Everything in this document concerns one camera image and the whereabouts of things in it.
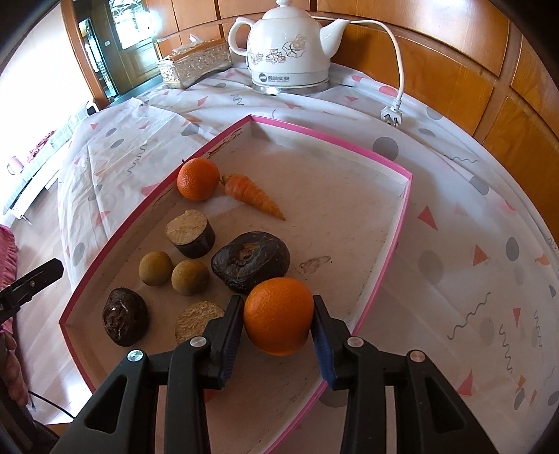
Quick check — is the large orange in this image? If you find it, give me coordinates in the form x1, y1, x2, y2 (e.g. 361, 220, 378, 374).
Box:
244, 277, 314, 357

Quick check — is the small red-orange fruit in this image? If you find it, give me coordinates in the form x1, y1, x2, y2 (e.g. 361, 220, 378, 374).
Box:
205, 390, 216, 403

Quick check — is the dark brown chestnut fruit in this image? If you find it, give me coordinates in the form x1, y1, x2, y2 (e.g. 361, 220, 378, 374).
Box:
102, 287, 150, 347

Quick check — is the white patterned tablecloth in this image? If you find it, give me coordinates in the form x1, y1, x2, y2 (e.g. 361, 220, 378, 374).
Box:
58, 63, 558, 453

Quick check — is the small yellow-green round fruit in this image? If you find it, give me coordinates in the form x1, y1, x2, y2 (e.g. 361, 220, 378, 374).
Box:
138, 251, 173, 287

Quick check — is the cut brown fruit half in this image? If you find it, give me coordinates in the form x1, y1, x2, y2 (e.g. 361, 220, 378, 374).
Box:
165, 209, 215, 259

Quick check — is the dark brown round fruit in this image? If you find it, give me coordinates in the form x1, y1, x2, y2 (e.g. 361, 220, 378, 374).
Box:
210, 231, 291, 295

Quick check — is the orange tangerine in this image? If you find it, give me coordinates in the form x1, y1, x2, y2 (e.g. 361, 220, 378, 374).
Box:
176, 157, 221, 202

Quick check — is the pink-edged cardboard tray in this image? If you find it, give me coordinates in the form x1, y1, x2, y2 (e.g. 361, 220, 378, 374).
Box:
60, 115, 411, 453

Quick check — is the toy carrot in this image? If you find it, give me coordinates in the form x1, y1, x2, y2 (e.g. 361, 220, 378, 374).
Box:
220, 174, 285, 220

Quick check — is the wooden glass door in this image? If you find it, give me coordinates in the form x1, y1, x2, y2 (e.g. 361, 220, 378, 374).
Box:
73, 0, 158, 100

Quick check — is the ornate silver tissue box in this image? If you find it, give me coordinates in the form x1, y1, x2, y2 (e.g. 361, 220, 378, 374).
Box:
157, 35, 232, 89

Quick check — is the white ceramic electric kettle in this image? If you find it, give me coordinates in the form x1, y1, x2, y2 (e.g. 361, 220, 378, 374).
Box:
227, 1, 350, 94

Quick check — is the white kettle power cord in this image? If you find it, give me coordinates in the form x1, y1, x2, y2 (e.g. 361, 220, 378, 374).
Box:
348, 18, 406, 128

